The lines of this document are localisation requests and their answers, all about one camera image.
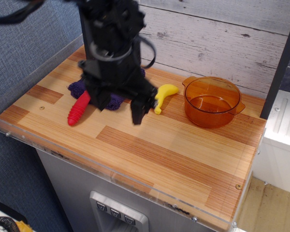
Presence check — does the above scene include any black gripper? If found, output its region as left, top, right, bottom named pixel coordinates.
left=79, top=41, right=157, bottom=125

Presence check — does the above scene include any yellow toy banana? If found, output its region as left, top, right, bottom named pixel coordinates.
left=154, top=84, right=179, bottom=115

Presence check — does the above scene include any orange transparent plastic bowl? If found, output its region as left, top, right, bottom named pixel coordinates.
left=182, top=76, right=246, bottom=129

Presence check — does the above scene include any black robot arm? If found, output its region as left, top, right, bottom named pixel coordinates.
left=77, top=0, right=158, bottom=125

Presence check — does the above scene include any purple folded cloth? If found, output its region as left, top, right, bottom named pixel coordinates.
left=67, top=67, right=146, bottom=112

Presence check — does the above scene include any grey cabinet with button panel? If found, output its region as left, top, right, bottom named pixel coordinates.
left=37, top=150, right=211, bottom=232

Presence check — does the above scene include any white ribbed appliance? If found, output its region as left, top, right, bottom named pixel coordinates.
left=264, top=90, right=290, bottom=150

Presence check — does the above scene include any red handled metal spoon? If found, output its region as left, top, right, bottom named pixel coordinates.
left=68, top=90, right=91, bottom=126

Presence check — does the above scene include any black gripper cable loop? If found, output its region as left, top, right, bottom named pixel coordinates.
left=137, top=35, right=157, bottom=70

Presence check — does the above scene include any dark left vertical post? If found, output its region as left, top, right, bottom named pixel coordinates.
left=77, top=0, right=104, bottom=60

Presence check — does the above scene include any dark vertical post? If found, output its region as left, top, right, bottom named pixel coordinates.
left=260, top=32, right=290, bottom=119
left=77, top=0, right=104, bottom=60

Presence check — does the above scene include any black braided cable bundle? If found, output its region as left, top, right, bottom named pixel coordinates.
left=0, top=0, right=46, bottom=25

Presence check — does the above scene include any dark right vertical post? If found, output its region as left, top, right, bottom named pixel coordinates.
left=260, top=32, right=290, bottom=119

